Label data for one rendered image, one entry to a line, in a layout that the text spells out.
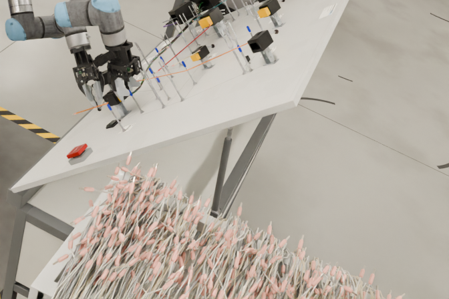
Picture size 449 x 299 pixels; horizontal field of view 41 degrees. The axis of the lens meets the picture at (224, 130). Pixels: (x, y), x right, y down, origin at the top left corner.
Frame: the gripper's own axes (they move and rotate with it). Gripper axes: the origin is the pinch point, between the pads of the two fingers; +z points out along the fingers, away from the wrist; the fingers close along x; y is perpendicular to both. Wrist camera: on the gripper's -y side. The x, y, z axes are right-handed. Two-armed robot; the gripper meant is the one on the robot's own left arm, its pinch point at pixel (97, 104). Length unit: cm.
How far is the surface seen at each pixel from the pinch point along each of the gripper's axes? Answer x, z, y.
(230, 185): 37, 38, 6
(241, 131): 48, 28, -53
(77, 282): 6, 29, 107
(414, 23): 269, 5, -414
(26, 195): -27.5, 22.3, 14.6
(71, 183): -16.4, 24.2, -1.6
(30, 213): -28.2, 28.6, 14.1
